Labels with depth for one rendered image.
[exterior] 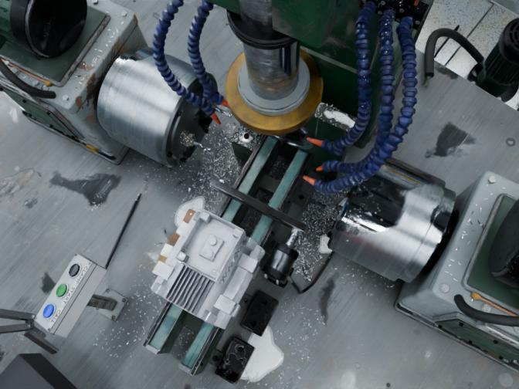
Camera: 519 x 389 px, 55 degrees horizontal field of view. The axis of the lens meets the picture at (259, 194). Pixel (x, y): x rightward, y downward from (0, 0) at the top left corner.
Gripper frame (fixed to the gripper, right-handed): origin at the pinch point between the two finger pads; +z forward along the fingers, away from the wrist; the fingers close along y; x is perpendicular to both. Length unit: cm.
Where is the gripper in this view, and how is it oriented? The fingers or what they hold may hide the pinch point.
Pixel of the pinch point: (29, 380)
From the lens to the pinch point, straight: 110.0
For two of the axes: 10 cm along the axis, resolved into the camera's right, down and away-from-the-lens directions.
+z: 6.9, 6.5, 3.0
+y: 3.3, -6.7, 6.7
